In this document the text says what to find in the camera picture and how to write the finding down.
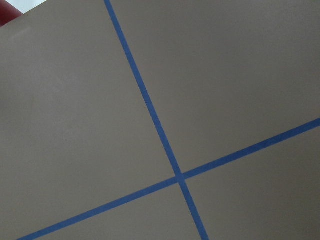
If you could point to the red bottle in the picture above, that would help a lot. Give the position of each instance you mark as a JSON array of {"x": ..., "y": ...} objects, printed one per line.
[{"x": 8, "y": 13}]

